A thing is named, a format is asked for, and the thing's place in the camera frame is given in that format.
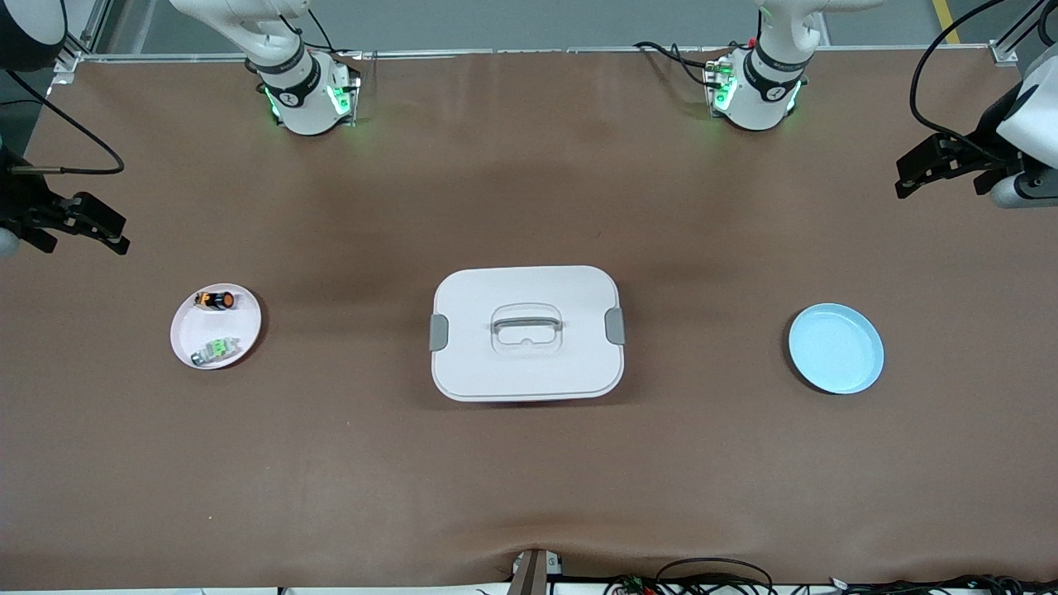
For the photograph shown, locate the pink round plate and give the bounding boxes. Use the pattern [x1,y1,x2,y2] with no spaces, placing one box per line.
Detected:
[170,283,263,370]

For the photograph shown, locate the light blue round plate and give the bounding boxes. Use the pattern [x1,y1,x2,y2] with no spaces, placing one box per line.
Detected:
[788,302,885,395]

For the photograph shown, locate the white lidded storage box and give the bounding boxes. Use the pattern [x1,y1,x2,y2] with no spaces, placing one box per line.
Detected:
[429,265,627,403]

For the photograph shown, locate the brown table mat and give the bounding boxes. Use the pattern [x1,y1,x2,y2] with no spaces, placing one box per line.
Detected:
[0,45,1058,589]

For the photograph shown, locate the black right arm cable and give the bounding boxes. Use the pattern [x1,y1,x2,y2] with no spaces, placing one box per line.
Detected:
[0,66,126,177]

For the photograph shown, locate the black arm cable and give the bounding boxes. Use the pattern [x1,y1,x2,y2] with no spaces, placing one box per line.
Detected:
[0,66,126,177]
[909,0,1026,163]

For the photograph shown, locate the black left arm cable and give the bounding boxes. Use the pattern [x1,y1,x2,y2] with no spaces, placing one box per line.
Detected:
[909,0,1026,163]

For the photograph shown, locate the aluminium frame post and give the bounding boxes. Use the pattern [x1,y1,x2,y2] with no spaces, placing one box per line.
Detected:
[50,0,112,83]
[990,0,1058,67]

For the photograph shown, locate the green push-button switch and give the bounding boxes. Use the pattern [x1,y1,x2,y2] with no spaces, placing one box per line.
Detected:
[191,336,242,367]

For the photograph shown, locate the black arm base cables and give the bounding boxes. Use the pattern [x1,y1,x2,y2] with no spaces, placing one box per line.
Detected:
[634,40,728,88]

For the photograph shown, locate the black straight cable bundle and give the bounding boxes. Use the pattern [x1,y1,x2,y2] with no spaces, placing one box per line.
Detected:
[827,574,1058,595]

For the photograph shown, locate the black looped cable bundle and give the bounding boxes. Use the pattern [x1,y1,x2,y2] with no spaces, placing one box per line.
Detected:
[603,558,778,595]

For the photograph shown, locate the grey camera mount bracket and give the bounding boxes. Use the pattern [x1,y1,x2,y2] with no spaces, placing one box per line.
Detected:
[507,549,565,595]

